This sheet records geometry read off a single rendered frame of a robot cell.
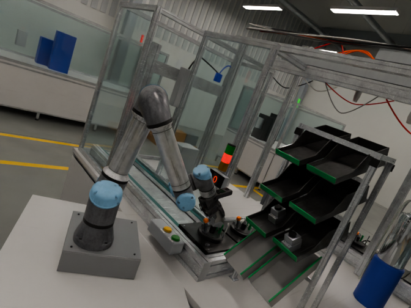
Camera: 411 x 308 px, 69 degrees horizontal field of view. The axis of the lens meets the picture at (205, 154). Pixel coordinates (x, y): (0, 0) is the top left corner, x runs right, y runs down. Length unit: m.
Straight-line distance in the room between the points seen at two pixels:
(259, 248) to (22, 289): 0.90
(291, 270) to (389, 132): 11.22
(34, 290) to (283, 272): 0.90
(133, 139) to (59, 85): 5.02
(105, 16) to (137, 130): 8.29
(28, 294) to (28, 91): 5.17
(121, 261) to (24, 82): 5.11
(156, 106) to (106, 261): 0.61
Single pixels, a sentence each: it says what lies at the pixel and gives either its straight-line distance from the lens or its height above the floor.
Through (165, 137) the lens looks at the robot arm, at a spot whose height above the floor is 1.44.
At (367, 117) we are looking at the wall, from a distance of 12.76.
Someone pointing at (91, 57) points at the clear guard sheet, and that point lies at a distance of 6.24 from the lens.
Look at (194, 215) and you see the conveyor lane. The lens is 1.79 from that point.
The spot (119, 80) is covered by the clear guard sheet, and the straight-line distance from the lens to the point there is 2.12.
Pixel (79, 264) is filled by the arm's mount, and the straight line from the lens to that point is 1.26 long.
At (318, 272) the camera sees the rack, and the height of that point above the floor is 1.16.
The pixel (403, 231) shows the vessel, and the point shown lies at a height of 1.33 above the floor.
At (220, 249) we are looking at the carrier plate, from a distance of 1.51.
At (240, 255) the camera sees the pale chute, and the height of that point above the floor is 1.03.
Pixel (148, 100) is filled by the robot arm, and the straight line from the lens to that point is 1.08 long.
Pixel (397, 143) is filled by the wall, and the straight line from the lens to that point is 12.24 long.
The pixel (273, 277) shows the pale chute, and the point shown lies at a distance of 1.33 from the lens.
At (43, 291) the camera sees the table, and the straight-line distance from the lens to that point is 1.20.
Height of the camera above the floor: 1.66
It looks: 12 degrees down
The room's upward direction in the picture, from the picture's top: 21 degrees clockwise
